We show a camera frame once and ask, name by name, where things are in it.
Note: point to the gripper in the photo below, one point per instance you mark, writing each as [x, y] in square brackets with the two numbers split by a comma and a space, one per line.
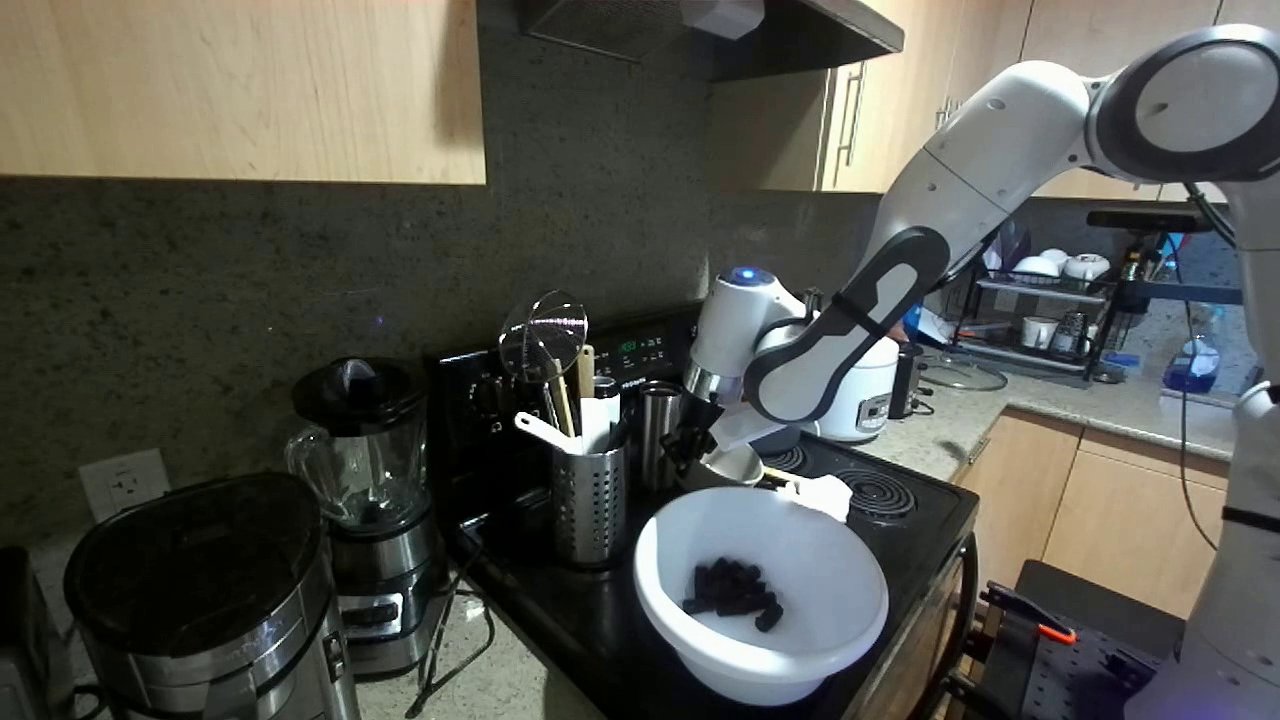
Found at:
[697, 420]

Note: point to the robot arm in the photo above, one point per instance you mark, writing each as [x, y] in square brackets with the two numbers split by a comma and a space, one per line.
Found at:
[1000, 150]

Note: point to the grey bowl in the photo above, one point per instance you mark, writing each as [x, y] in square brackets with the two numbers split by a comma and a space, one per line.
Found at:
[738, 465]

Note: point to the large white mixing bowl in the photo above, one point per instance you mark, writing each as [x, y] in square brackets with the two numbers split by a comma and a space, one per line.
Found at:
[800, 560]

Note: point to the black electric stove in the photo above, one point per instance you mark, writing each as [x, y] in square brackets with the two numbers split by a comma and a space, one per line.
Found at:
[600, 620]

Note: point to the steel tumbler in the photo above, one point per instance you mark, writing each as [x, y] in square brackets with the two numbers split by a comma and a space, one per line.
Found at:
[660, 430]

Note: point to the white flat turner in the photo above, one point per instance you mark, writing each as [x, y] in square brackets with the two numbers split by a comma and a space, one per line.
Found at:
[600, 420]

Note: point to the coil burner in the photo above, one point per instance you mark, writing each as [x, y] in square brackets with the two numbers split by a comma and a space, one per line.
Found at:
[875, 492]
[787, 458]

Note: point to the wooden spoon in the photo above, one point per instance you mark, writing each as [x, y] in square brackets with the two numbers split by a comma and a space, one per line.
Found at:
[586, 370]

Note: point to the perforated steel utensil holder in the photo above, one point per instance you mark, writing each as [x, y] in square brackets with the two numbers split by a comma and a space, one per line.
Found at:
[588, 505]

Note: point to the white spatula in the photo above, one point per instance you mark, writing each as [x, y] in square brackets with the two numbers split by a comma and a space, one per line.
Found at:
[820, 493]

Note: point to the white plastic spoon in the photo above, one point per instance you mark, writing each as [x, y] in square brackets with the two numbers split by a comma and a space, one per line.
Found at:
[540, 430]

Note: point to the white rice cooker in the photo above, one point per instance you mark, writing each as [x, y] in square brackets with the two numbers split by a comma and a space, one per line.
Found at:
[865, 395]

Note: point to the heap of dark pieces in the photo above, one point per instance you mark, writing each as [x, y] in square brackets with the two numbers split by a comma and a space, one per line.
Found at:
[735, 590]

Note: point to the round mesh skimmer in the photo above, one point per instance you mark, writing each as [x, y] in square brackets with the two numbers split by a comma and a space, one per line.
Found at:
[543, 335]

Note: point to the glass pot lid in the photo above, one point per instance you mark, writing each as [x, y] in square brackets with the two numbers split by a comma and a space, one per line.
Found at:
[965, 375]

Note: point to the blender with glass jug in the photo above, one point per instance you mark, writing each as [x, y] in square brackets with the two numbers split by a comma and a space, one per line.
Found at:
[365, 500]

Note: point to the white mug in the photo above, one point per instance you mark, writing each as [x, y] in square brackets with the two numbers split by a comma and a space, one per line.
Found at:
[1038, 332]

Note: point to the orange and black clamp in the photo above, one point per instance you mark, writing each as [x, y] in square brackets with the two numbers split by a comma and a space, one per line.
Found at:
[1030, 612]

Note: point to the row of white bowls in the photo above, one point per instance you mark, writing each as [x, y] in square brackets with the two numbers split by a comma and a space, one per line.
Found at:
[1060, 266]

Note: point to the range hood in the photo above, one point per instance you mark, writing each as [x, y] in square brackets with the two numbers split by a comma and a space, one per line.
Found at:
[800, 35]

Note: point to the black dish rack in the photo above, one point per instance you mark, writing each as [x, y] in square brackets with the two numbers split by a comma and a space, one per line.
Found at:
[1090, 300]

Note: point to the wooden base cabinet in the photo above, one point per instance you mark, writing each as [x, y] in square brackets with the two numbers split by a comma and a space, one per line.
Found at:
[1120, 520]

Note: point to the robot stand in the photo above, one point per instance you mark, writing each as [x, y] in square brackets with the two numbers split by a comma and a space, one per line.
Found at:
[1080, 660]

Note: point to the blue spray bottle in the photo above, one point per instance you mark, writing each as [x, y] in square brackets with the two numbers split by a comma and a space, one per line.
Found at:
[1192, 365]

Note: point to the steel toaster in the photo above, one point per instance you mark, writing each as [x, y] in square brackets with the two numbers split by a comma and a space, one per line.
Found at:
[25, 640]

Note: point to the wooden wall cabinet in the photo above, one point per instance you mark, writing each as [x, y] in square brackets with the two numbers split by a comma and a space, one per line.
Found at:
[900, 90]
[240, 90]

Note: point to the camera on mount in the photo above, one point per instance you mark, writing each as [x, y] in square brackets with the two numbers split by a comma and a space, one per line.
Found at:
[1150, 220]

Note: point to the white wall socket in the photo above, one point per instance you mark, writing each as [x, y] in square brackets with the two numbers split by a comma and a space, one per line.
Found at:
[125, 483]

